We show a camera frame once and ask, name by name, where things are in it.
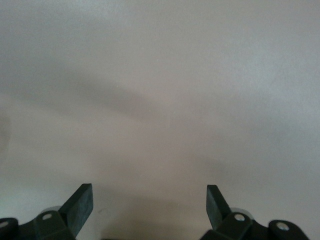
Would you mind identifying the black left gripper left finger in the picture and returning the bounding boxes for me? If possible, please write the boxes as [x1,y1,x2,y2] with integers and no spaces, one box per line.
[31,183,94,240]

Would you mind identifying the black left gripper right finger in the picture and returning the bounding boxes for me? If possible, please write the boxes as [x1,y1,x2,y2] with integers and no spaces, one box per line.
[203,184,253,240]

